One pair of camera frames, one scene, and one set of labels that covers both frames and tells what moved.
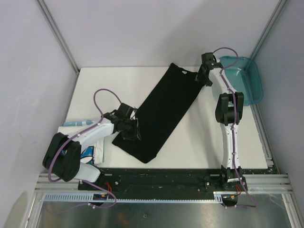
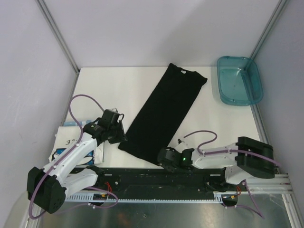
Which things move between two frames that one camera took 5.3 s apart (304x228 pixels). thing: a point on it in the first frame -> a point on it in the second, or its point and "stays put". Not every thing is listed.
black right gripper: (199, 77) -> (168, 167)
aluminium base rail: (255, 183) stays put
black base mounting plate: (172, 180) stays put
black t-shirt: (161, 113) stays put
